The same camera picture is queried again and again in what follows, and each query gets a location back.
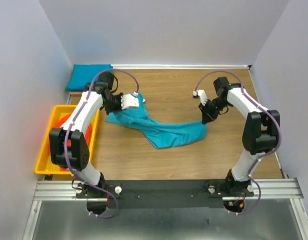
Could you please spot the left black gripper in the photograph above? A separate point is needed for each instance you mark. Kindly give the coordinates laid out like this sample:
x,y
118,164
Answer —
x,y
108,110

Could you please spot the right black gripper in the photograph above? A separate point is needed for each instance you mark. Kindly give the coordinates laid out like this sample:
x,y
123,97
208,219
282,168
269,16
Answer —
x,y
207,116

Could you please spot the teal t shirt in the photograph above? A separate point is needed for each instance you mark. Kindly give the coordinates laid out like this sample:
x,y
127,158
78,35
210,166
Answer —
x,y
160,135
83,74

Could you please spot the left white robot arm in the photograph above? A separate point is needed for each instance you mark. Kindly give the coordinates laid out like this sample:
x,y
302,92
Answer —
x,y
92,99

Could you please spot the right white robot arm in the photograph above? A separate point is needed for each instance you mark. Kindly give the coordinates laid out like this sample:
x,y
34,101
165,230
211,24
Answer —
x,y
261,135

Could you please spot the folded pink t shirt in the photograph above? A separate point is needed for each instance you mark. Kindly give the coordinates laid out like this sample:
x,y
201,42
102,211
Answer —
x,y
76,92

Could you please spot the folded teal t shirt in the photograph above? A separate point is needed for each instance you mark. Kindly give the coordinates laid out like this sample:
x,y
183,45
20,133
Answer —
x,y
83,74

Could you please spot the folded green t shirt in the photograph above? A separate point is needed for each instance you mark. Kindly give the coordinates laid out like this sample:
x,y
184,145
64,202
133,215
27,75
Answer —
x,y
70,88

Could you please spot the orange t shirt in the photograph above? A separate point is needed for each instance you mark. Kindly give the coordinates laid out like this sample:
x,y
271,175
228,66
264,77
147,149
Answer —
x,y
77,148

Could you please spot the yellow plastic bin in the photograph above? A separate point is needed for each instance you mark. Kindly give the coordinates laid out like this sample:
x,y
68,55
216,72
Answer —
x,y
44,165

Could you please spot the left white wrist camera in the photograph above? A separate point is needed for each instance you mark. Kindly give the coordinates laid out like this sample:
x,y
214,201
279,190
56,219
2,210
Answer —
x,y
129,100

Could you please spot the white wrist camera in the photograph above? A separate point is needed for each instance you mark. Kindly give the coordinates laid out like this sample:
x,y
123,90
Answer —
x,y
129,100
201,95

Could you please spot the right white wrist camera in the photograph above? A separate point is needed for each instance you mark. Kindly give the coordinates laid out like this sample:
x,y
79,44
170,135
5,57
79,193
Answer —
x,y
201,95

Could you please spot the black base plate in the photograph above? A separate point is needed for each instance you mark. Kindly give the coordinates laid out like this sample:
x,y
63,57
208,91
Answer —
x,y
165,194

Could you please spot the aluminium frame rail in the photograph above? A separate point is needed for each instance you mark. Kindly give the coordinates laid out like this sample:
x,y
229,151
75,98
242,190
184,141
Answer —
x,y
275,212

